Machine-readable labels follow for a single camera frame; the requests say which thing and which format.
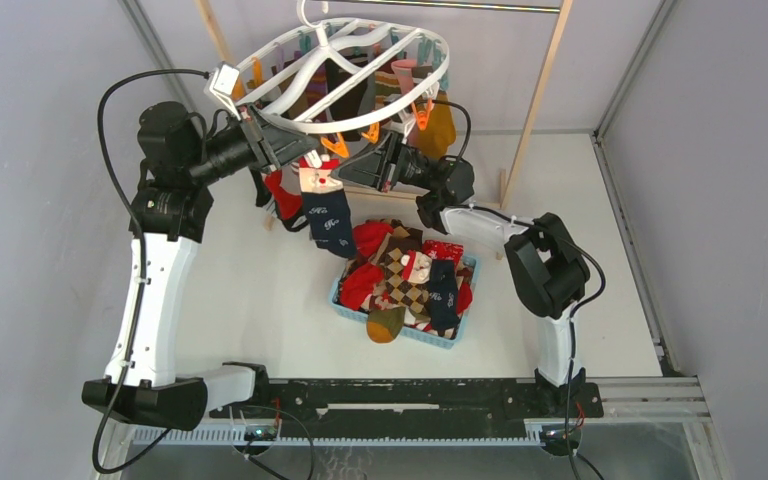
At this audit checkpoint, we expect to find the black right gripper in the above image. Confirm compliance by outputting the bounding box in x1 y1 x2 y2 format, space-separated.
332 127 439 192

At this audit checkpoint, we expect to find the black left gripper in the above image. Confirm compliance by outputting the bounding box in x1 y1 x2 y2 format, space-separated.
186 103 318 186

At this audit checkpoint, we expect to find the red and cream Christmas sock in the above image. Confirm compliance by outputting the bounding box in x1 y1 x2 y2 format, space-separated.
263 171 307 233

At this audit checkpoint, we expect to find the navy sock with lettering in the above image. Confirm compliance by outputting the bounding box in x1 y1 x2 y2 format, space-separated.
298 155 357 259

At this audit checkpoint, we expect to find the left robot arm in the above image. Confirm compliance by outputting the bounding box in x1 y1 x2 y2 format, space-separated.
81 101 317 431

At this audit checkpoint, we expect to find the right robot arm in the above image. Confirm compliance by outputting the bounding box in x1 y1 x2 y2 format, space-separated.
332 133 604 416

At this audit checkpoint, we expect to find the white round clip hanger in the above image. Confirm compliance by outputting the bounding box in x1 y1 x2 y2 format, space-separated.
233 1 450 136

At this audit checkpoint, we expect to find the orange clothespin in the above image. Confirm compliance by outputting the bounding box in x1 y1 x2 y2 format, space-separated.
320 132 350 159
411 98 434 131
361 122 380 144

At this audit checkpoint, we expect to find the mustard yellow sock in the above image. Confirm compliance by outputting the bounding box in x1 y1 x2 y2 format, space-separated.
411 93 457 160

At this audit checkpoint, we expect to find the brown white-striped sock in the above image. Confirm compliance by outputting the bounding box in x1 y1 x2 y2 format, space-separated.
325 49 375 124

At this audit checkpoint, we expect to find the brown argyle sock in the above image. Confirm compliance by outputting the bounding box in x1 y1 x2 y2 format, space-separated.
371 219 429 316

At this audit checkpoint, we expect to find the pink sock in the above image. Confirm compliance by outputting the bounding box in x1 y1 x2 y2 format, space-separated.
391 58 417 96

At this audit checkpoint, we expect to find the olive orange-toe sock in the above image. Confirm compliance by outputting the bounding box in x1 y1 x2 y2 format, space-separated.
366 307 405 344

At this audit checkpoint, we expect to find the light blue plastic basket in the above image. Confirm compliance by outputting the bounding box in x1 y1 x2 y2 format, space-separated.
327 254 483 350

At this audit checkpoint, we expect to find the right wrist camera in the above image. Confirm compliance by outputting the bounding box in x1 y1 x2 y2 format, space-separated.
399 82 440 136

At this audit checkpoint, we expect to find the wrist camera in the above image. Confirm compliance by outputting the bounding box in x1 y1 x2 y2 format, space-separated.
204 62 241 120
399 82 440 136

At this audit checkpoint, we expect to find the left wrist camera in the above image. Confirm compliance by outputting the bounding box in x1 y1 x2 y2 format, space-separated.
204 62 241 120

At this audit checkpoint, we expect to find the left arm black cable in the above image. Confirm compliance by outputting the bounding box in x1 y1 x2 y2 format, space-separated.
91 68 212 475

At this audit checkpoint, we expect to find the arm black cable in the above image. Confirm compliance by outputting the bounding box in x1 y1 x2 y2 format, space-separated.
431 99 607 480
91 68 212 475

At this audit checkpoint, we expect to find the wooden rack frame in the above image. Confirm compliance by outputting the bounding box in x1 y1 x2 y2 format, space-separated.
195 0 574 261

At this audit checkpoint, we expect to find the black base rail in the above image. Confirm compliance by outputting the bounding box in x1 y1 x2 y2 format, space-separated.
207 369 605 420

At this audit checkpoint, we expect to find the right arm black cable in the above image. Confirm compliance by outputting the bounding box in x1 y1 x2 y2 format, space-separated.
431 99 607 480

